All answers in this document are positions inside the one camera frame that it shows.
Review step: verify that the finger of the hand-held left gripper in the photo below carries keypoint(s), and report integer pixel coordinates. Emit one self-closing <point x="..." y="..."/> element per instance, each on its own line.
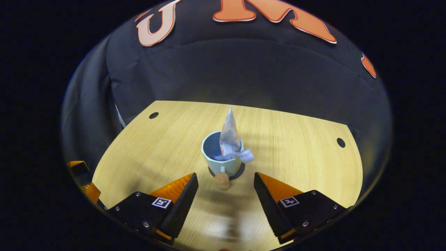
<point x="78" y="167"/>
<point x="92" y="193"/>

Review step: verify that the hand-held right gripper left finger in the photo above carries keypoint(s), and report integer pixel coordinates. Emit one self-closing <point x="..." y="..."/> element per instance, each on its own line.
<point x="181" y="209"/>

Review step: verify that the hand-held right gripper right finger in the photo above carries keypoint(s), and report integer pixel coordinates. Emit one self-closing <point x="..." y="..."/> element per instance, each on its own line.
<point x="267" y="205"/>

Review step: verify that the dark brown round coaster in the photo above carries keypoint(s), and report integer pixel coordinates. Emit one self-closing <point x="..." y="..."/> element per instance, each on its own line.
<point x="240" y="173"/>

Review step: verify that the pale blue toothbrush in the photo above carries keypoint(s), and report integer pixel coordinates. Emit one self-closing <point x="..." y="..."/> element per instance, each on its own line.
<point x="246" y="156"/>

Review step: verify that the light blue cup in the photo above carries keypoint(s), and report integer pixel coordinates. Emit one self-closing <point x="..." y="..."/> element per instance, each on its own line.
<point x="223" y="169"/>

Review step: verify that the white toothpaste tube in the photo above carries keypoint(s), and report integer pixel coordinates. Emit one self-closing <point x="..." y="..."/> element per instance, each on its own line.
<point x="230" y="132"/>

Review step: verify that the wooden desktop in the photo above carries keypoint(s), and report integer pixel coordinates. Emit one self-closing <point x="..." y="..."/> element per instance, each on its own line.
<point x="296" y="157"/>

